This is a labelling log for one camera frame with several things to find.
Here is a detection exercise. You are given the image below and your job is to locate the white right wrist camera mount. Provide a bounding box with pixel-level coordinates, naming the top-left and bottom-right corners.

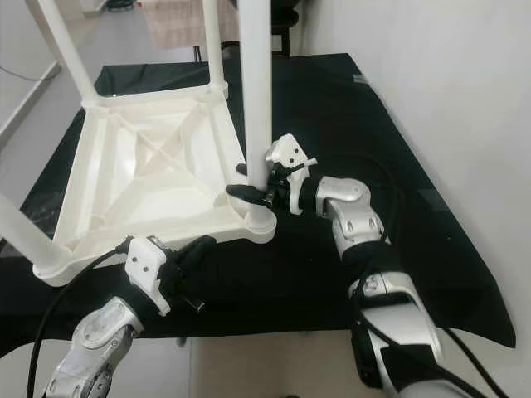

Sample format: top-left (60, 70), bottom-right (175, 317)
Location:
top-left (267, 133), bottom-right (318, 217)

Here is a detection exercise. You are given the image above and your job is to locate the faint clear tape patch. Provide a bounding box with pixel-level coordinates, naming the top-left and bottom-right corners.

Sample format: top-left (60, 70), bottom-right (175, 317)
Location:
top-left (412, 187), bottom-right (445, 213)

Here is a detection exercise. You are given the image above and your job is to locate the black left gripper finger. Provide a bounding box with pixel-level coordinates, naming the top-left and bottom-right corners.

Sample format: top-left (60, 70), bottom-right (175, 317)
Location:
top-left (174, 235), bottom-right (217, 264)

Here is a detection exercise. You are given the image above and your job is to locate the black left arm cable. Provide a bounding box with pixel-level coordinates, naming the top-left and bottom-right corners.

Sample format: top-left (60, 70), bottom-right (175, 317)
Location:
top-left (27, 236), bottom-right (134, 398)

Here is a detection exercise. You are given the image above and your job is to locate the black round stool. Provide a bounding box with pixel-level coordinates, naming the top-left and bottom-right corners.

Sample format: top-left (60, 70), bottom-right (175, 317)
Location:
top-left (270, 10), bottom-right (300, 59)

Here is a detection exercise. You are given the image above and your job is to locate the long black wall cable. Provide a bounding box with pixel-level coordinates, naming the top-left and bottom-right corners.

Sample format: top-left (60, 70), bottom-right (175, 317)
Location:
top-left (0, 63), bottom-right (61, 84)

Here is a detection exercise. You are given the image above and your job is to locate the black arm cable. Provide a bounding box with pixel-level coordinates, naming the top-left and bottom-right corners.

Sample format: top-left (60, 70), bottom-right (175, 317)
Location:
top-left (314, 153), bottom-right (511, 398)
top-left (27, 236), bottom-right (134, 398)

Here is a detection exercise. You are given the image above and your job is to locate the white plastic children table top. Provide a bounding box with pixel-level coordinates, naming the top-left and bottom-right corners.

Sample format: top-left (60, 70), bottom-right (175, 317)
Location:
top-left (32, 83), bottom-right (276, 289)

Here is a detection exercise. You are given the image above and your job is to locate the beige cloth covered table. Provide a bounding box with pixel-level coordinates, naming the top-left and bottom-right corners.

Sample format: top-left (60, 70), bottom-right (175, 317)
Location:
top-left (139, 0), bottom-right (241, 51)

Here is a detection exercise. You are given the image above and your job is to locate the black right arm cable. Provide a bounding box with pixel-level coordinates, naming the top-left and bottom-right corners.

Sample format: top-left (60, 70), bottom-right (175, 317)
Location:
top-left (314, 153), bottom-right (511, 398)

